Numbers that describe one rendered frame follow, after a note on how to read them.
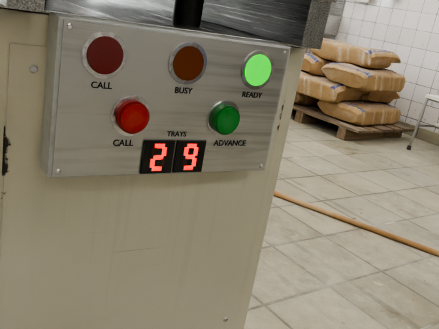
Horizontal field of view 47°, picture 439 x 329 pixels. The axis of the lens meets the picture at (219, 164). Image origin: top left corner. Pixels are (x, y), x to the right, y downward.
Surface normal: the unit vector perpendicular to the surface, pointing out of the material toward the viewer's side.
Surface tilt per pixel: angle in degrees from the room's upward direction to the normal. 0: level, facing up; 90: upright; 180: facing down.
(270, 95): 90
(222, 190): 90
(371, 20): 90
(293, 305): 0
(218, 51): 90
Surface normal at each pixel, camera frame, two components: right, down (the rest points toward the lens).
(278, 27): -0.84, 0.02
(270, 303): 0.17, -0.94
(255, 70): 0.51, 0.35
